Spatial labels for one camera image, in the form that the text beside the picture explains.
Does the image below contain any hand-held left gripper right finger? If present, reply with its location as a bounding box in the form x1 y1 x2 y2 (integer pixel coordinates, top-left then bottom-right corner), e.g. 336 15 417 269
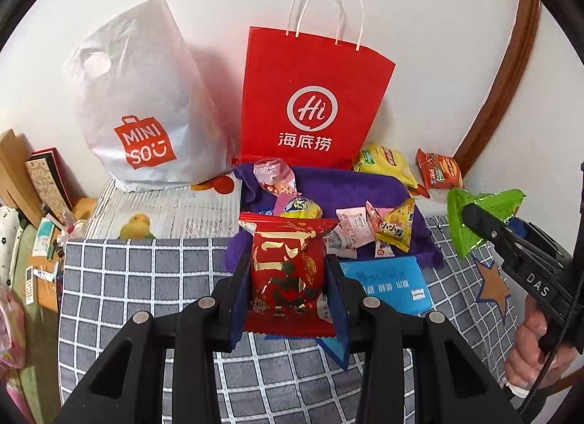
324 254 523 424

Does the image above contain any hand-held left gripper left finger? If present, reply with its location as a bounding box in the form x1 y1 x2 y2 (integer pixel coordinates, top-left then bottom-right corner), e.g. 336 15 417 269
54 253 254 424

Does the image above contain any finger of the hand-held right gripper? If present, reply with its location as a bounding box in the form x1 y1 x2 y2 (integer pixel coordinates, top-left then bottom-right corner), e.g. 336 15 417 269
462 204 521 270
506 216 539 242

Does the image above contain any green triangular snack packet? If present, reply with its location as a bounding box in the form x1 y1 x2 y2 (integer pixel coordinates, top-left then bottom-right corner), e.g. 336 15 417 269
446 187 526 259

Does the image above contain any red and gold snack packet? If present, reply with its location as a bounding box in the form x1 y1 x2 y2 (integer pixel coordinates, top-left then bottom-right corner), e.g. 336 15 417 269
238 213 339 338

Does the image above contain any pale pink snack packet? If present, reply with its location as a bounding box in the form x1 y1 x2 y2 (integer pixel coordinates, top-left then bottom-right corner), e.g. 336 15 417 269
323 228 359 257

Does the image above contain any yellow triangular snack packet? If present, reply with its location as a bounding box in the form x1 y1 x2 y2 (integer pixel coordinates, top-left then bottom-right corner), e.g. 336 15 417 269
375 198 416 253

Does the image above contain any pink and yellow snack packet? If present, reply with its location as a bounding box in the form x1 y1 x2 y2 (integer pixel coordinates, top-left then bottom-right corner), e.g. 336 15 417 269
272 193 324 220

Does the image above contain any purple fabric tray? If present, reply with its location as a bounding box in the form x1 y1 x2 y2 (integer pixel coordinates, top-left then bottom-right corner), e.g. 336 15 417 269
224 161 445 270

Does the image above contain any pink cartoon snack packet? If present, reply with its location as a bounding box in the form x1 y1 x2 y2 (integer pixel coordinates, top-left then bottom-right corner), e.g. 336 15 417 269
253 157 298 196

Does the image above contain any person's right hand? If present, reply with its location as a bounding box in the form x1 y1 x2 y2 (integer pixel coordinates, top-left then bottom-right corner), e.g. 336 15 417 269
504 302 556 387

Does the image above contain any blue tissue pack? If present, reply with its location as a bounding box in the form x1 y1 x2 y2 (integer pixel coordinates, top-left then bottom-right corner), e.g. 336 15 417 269
340 255 434 317

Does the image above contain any orange chips bag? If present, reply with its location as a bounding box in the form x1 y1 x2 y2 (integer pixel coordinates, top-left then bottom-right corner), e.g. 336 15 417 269
415 149 465 190

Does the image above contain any grey checked blanket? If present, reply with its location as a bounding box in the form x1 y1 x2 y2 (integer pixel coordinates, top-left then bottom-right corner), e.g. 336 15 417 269
58 214 521 424

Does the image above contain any yellow chips bag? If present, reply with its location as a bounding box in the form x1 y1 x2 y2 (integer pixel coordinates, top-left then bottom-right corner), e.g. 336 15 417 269
352 143 418 192

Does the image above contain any white printed sheet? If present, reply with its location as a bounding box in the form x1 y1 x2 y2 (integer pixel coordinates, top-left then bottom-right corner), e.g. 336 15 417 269
87 175 457 242

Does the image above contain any brown cardboard box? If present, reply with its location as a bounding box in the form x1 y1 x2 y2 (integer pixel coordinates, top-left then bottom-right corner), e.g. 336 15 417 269
27 255 65 313

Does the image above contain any teal and white small box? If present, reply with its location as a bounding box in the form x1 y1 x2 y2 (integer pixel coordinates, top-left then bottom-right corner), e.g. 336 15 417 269
33 218 58 257

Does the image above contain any red paper bag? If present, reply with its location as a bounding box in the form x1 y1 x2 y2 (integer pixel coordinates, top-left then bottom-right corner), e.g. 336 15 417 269
239 0 396 171

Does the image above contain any pink plastic bag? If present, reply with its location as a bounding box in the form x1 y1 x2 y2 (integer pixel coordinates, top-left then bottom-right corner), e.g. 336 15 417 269
0 287 26 370

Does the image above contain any white floral cloth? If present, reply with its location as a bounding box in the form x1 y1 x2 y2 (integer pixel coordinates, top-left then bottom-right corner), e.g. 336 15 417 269
0 205 21 288

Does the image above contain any white plastic bag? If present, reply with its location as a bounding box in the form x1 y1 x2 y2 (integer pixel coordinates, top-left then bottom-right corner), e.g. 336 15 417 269
64 0 235 192

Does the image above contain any wooden headboard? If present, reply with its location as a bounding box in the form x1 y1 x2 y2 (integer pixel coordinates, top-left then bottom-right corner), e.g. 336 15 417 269
0 129 44 228

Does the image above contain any brown wooden door frame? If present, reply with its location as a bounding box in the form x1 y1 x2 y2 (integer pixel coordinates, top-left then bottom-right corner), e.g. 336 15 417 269
454 0 541 164

